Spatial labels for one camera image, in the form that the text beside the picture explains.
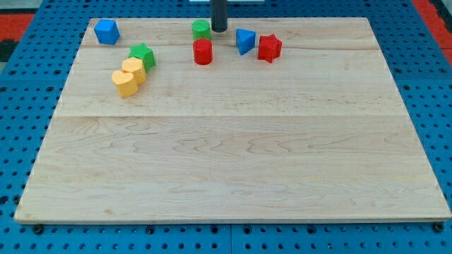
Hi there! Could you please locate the yellow heart block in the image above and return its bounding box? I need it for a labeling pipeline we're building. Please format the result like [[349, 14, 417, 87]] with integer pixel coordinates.
[[112, 71, 138, 98]]

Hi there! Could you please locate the yellow hexagon block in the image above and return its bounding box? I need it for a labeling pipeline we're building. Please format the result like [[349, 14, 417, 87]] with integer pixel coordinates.
[[121, 57, 146, 85]]

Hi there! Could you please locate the light wooden board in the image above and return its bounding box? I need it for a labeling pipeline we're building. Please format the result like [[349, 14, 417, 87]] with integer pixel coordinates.
[[15, 18, 451, 224]]

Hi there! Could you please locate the red cylinder block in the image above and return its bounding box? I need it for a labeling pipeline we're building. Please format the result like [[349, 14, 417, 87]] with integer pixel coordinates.
[[193, 38, 213, 65]]

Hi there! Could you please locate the blue triangle block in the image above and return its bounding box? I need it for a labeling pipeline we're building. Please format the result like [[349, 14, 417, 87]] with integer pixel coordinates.
[[236, 28, 256, 55]]

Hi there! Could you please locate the red star block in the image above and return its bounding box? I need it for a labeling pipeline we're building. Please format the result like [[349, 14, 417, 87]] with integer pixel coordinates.
[[257, 34, 283, 63]]

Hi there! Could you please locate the green cylinder block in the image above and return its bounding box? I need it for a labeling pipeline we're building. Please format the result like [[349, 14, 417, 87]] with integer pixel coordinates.
[[191, 20, 211, 41]]

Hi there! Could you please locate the green star block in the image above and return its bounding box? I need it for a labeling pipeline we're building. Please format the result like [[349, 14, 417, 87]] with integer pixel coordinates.
[[129, 43, 156, 72]]

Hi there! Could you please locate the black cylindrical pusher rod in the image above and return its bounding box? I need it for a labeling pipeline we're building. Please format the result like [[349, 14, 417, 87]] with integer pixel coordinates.
[[210, 0, 227, 32]]

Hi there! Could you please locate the blue cube block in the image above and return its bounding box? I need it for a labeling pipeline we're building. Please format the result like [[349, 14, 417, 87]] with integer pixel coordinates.
[[94, 19, 120, 45]]

